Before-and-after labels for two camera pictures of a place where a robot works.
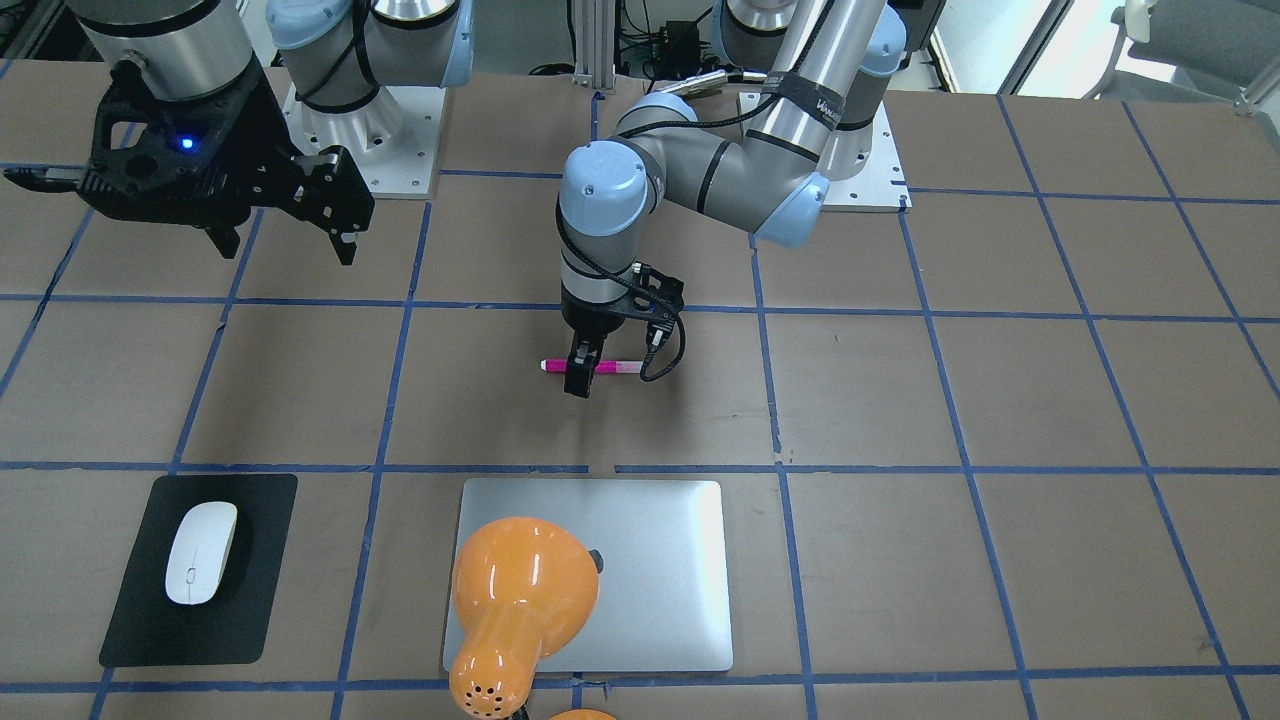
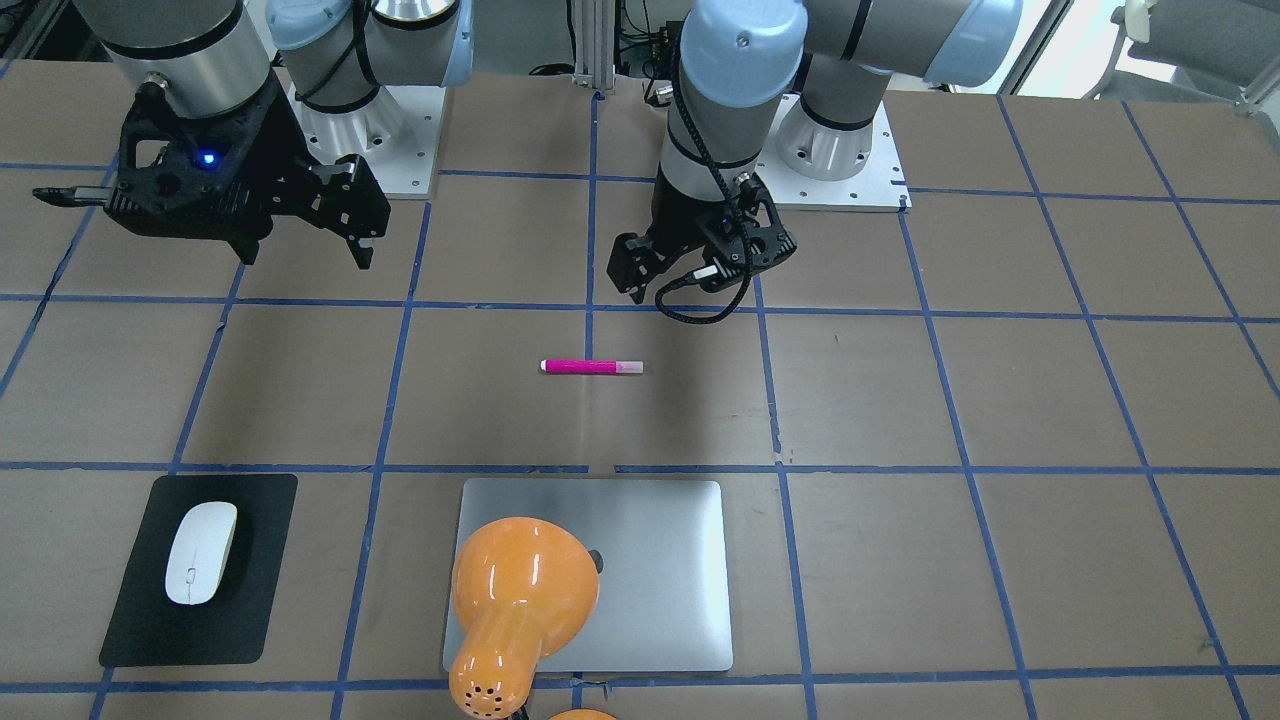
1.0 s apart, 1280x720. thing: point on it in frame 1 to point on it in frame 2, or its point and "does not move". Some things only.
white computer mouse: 198,551 does not move
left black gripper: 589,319 to 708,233
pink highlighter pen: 601,366 does not move
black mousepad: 230,628 does not move
